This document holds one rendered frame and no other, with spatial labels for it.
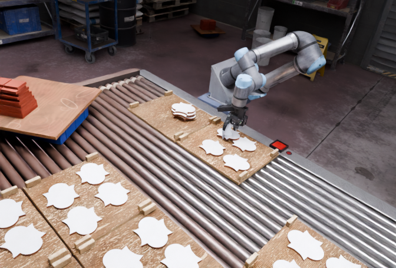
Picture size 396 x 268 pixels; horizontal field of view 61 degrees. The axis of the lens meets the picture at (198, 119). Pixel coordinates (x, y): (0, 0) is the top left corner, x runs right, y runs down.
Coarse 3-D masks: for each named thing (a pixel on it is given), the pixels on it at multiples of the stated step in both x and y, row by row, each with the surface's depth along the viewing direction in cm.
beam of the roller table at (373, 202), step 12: (144, 72) 249; (156, 84) 235; (168, 84) 236; (180, 96) 223; (192, 96) 225; (204, 108) 212; (252, 132) 194; (264, 144) 185; (288, 156) 178; (300, 156) 179; (312, 168) 171; (324, 168) 172; (324, 180) 165; (336, 180) 165; (348, 192) 158; (360, 192) 159; (372, 204) 153; (384, 204) 154; (384, 216) 149
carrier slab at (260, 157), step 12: (204, 132) 186; (216, 132) 187; (240, 132) 189; (180, 144) 174; (192, 144) 175; (228, 144) 178; (204, 156) 167; (240, 156) 170; (252, 156) 171; (264, 156) 172; (276, 156) 175; (216, 168) 161; (228, 168) 161; (252, 168) 163
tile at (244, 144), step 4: (236, 140) 180; (240, 140) 180; (244, 140) 181; (248, 140) 181; (236, 144) 177; (240, 144) 177; (244, 144) 177; (248, 144) 178; (252, 144) 178; (240, 148) 174; (244, 148) 174; (248, 148) 174; (252, 148) 175
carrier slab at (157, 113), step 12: (168, 96) 217; (132, 108) 199; (144, 108) 201; (156, 108) 202; (168, 108) 203; (144, 120) 190; (156, 120) 191; (168, 120) 192; (180, 120) 194; (192, 120) 195; (204, 120) 196; (168, 132) 182; (192, 132) 185
